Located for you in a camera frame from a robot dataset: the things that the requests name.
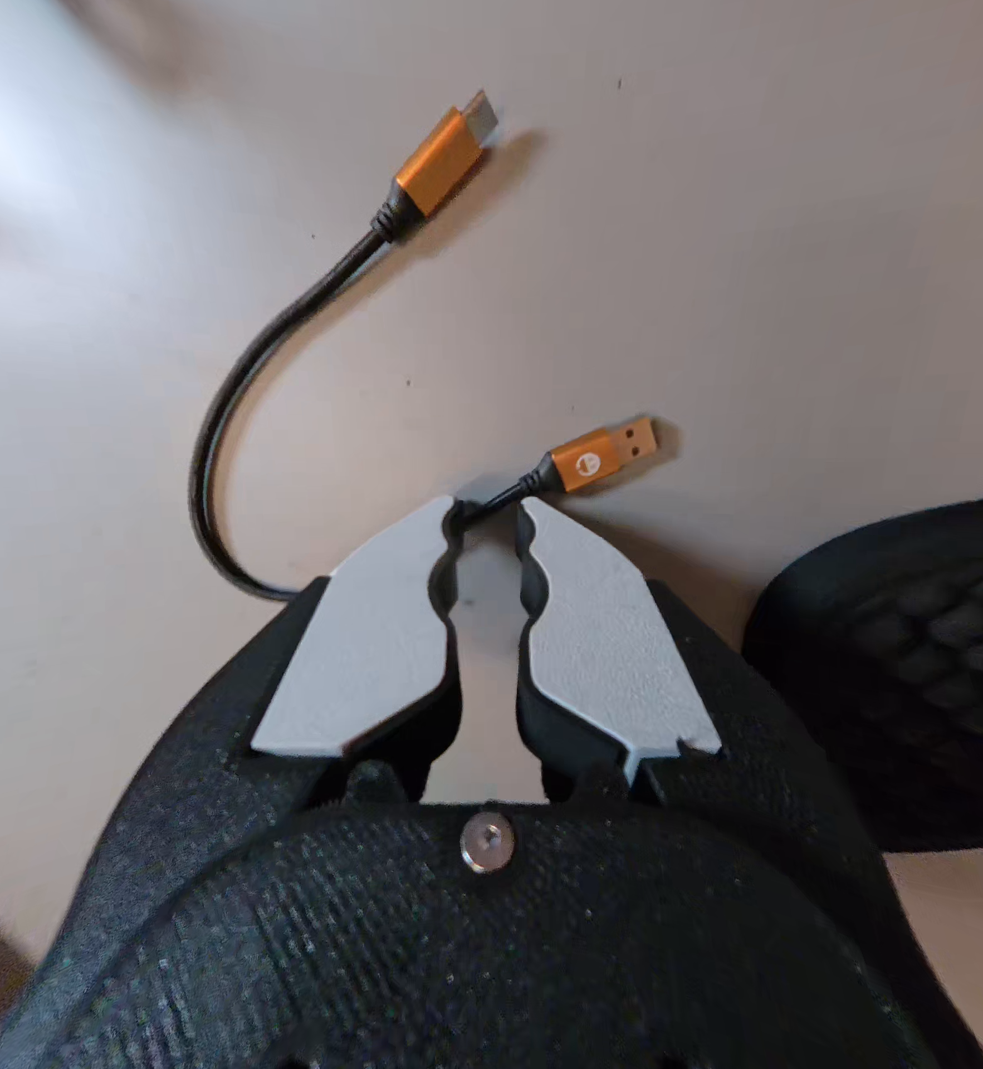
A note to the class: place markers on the black wrist rest pad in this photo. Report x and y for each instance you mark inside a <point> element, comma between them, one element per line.
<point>917,668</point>

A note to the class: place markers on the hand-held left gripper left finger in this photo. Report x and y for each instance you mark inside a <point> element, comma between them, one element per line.
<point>357,651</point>

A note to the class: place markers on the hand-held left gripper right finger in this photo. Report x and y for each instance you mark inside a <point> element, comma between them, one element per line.
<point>608,651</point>

